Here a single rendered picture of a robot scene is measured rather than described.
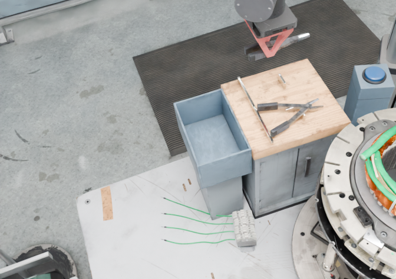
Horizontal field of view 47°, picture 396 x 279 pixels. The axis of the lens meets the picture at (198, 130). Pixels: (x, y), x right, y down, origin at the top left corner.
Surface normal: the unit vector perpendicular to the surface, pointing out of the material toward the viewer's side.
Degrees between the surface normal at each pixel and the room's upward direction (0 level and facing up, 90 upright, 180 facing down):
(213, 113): 90
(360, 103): 90
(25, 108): 0
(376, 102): 90
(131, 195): 0
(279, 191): 90
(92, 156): 0
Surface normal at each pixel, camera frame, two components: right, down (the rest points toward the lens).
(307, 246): -0.10, -0.60
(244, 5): -0.29, 0.79
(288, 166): 0.30, 0.74
